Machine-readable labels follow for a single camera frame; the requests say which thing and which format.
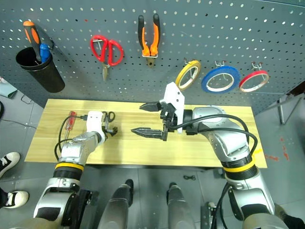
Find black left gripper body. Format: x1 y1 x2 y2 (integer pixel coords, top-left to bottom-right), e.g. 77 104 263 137
102 119 119 138

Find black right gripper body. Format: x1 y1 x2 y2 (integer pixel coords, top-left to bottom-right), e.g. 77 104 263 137
158 100 179 132

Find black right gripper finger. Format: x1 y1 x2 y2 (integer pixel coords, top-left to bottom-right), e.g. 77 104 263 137
139 101 161 113
130 127 168 142

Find small black scissors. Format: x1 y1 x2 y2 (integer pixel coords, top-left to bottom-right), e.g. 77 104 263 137
102 111 116 124

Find yellow tape roll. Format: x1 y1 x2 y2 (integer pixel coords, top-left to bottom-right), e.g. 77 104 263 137
175 60 202 91

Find blue tape roll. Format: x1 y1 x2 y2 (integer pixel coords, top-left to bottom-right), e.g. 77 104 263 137
201 65 242 94

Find grey perforated pegboard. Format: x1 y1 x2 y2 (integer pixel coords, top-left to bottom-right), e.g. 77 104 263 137
0 0 305 115

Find red tape roll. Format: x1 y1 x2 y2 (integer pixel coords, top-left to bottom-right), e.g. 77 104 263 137
238 70 270 93

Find wooden table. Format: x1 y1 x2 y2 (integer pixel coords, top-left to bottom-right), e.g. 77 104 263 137
24 98 268 169

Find orange black pliers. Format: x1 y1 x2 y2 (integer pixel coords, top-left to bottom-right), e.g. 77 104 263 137
137 13 161 68

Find grey rounded leg shell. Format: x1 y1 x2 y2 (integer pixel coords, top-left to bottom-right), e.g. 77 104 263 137
97 178 134 229
166 182 196 229

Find black cup holder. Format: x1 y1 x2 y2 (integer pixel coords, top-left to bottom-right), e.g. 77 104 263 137
15 46 66 94

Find white black sneaker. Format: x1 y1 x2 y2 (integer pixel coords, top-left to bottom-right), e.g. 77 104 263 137
3 190 30 209
0 151 21 178

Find teal cloth bag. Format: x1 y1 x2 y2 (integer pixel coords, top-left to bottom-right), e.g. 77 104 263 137
0 76 19 99

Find orange black screwdriver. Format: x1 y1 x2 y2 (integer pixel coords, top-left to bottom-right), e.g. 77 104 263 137
23 21 43 62

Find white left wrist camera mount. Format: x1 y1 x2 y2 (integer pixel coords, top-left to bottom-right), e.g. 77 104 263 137
85 110 105 142

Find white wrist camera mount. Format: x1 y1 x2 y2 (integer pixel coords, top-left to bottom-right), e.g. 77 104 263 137
85 110 105 142
163 81 186 134

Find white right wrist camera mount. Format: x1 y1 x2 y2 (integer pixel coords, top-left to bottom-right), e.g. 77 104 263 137
163 81 186 134

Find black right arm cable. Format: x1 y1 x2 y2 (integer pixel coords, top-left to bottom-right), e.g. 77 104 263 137
166 114 259 157

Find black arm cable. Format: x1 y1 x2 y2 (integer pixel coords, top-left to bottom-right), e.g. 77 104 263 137
54 114 89 162
166 114 259 157

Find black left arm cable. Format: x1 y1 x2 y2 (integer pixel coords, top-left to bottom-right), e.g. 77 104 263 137
54 114 89 162

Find red clear handled screwdriver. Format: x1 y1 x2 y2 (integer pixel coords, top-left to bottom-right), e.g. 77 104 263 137
65 111 77 139

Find red handled scissors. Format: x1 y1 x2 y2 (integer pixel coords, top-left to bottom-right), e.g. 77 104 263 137
90 34 125 82

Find black hanging body cable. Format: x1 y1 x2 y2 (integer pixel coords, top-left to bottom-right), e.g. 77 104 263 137
210 185 232 229

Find blue handled screwdriver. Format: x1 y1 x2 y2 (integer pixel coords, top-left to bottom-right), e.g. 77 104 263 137
39 43 51 64

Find grey metal frame stand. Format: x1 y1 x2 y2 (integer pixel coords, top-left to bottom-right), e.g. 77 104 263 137
276 92 305 125

